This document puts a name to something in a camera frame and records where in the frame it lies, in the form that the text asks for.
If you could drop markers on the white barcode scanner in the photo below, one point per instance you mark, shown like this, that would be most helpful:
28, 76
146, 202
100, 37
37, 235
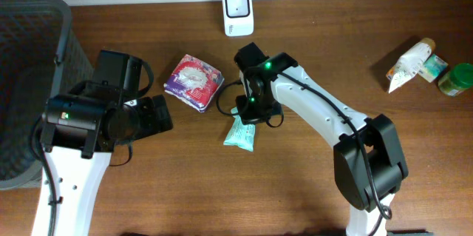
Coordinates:
238, 17

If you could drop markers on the white tube gold cap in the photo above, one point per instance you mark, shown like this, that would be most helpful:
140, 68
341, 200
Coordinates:
410, 63

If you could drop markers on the green Kleenex tissue pack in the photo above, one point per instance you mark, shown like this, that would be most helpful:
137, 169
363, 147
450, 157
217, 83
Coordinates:
432, 68

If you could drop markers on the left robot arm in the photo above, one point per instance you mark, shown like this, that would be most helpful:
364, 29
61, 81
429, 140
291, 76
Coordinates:
78, 131

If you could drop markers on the red purple pad pack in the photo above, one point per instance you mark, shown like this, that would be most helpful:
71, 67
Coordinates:
194, 82

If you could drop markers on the green lid jar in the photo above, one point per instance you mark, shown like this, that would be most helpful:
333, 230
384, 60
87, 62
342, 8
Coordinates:
457, 80

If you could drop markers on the grey plastic mesh basket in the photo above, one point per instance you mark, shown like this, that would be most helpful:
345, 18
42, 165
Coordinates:
40, 58

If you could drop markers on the mint green wipes pack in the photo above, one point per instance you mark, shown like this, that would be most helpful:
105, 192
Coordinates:
240, 135

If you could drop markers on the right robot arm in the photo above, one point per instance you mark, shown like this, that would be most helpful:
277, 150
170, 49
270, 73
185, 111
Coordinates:
369, 163

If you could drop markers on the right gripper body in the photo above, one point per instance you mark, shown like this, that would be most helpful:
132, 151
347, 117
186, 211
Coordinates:
264, 114

